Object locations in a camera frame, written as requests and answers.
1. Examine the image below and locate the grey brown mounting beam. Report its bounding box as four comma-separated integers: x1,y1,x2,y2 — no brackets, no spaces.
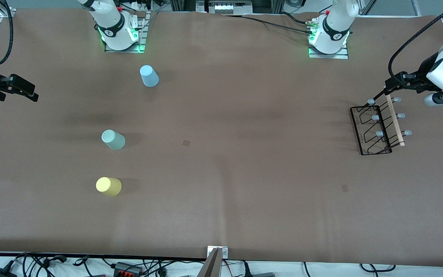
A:
197,247,223,277

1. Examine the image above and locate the black orange connector box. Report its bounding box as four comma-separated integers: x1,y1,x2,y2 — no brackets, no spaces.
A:
113,262,144,276

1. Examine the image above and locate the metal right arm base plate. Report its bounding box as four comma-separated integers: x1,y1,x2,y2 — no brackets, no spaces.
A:
104,11,148,53

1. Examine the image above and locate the pale green plastic cup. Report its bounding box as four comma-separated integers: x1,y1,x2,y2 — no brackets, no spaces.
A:
101,129,126,151

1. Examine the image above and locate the aluminium frame with control box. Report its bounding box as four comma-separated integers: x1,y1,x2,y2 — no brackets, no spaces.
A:
170,0,283,15

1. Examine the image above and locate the thick black base cable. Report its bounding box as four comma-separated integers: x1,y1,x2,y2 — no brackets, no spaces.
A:
279,12,314,27

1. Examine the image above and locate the brown table cover sheet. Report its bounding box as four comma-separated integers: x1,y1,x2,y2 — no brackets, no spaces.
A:
0,8,443,267

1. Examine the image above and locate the small metal edge bracket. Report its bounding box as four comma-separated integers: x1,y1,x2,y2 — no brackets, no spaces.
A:
207,246,229,259

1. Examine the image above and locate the black wire cup holder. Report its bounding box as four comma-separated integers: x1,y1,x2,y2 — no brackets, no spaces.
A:
350,89,413,156

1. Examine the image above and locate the yellow plastic cup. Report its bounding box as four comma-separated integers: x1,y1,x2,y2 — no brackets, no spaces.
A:
96,177,122,197

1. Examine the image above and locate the looped black floor cable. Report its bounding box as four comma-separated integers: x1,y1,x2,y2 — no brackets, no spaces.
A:
360,263,397,273

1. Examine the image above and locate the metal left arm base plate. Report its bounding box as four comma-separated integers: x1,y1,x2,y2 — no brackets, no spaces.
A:
308,42,350,59

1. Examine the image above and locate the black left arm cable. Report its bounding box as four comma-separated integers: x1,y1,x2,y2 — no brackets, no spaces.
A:
388,0,443,80

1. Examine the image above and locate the thin black base cable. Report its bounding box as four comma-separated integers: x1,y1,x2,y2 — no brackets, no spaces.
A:
221,14,314,36

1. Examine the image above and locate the light blue plastic cup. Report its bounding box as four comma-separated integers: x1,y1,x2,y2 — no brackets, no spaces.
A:
140,65,160,88

